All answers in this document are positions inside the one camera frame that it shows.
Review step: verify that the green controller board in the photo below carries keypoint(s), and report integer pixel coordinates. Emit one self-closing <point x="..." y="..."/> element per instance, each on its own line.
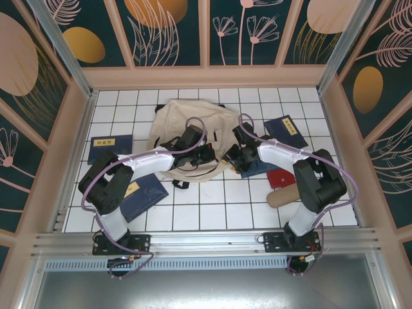
<point x="311" y="259"/>

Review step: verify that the grey metal sheet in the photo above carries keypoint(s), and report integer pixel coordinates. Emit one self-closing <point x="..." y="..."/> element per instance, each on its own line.
<point x="206" y="289"/>

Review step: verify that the aluminium side rail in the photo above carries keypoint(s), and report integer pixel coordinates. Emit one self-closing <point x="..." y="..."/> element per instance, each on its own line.
<point x="83" y="128"/>

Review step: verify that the aluminium corner post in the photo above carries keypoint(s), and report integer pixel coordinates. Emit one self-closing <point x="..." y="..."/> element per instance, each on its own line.
<point x="345" y="48"/>
<point x="64" y="48"/>

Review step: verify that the tan pencil case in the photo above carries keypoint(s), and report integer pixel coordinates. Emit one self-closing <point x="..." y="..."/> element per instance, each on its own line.
<point x="280" y="198"/>

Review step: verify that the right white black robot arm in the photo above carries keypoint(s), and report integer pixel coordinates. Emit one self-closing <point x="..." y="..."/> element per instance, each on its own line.
<point x="280" y="151"/>

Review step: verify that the navy book leaf print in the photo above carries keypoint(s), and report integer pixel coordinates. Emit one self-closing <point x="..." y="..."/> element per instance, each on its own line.
<point x="151" y="196"/>

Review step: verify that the aluminium front rail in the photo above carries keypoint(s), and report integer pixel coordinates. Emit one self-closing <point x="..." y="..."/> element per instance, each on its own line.
<point x="206" y="241"/>

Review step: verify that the red wallet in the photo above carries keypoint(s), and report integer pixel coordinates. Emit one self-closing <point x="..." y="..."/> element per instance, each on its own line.
<point x="278" y="178"/>

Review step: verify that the navy book yellow label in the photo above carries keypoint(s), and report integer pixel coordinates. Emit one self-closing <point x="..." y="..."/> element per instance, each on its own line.
<point x="119" y="146"/>
<point x="289" y="135"/>

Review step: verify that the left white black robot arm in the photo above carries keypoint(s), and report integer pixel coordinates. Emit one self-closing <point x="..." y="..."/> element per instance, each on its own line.
<point x="148" y="164"/>

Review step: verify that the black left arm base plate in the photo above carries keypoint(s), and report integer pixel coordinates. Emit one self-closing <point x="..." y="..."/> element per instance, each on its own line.
<point x="141" y="243"/>

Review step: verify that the beige backpack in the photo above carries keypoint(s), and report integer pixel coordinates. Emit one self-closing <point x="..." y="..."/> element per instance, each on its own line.
<point x="180" y="112"/>

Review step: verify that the plain navy book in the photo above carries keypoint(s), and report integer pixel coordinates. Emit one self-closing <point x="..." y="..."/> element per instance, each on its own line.
<point x="259" y="169"/>

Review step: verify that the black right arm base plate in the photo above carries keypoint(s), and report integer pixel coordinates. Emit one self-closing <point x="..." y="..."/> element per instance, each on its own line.
<point x="273" y="241"/>

